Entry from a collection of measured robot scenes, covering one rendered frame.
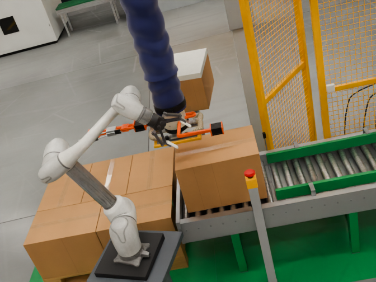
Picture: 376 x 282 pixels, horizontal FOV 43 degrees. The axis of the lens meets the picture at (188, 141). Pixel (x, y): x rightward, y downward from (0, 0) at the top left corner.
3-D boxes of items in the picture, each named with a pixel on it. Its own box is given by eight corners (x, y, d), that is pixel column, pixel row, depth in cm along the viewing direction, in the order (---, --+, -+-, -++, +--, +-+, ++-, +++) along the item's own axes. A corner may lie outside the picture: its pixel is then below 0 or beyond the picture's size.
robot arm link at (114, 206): (122, 238, 300) (121, 215, 319) (142, 226, 297) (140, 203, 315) (34, 162, 261) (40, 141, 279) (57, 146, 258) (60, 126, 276)
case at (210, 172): (260, 166, 379) (252, 124, 359) (267, 197, 345) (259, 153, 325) (187, 181, 386) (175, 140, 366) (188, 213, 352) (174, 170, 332)
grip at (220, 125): (223, 127, 311) (221, 121, 309) (224, 134, 304) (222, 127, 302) (211, 130, 313) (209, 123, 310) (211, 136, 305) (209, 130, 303)
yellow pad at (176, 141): (201, 132, 334) (200, 126, 331) (201, 139, 325) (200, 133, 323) (155, 141, 339) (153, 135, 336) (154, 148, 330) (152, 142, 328)
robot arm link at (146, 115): (135, 117, 250) (145, 122, 252) (135, 123, 242) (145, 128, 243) (144, 103, 248) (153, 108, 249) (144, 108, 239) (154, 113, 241)
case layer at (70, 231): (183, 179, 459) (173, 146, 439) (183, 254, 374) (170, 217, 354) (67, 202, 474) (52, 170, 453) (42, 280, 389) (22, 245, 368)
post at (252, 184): (276, 278, 351) (254, 172, 300) (278, 286, 345) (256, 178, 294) (267, 280, 352) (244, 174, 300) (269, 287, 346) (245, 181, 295)
